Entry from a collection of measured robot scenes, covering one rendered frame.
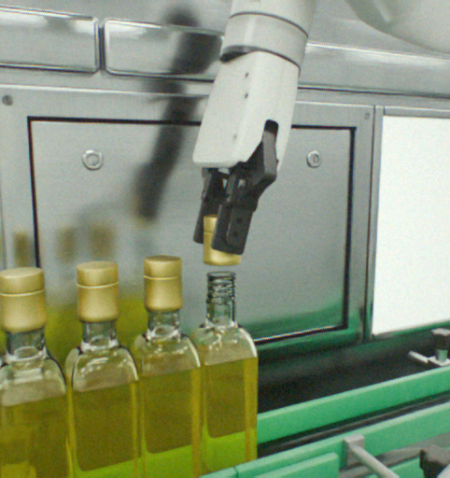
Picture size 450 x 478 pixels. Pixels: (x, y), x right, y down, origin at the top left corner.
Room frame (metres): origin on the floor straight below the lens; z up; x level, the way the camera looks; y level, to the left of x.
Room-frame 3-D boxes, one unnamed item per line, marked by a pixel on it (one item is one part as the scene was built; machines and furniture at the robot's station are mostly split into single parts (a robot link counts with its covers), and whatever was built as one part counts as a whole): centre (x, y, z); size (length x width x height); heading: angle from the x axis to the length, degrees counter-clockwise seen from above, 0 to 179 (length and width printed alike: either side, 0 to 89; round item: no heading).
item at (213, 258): (0.46, 0.00, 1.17); 0.04 x 0.04 x 0.04
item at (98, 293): (0.40, 0.11, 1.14); 0.04 x 0.04 x 0.04
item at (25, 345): (0.38, 0.16, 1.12); 0.03 x 0.03 x 0.05
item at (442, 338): (0.68, -0.30, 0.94); 0.07 x 0.04 x 0.13; 26
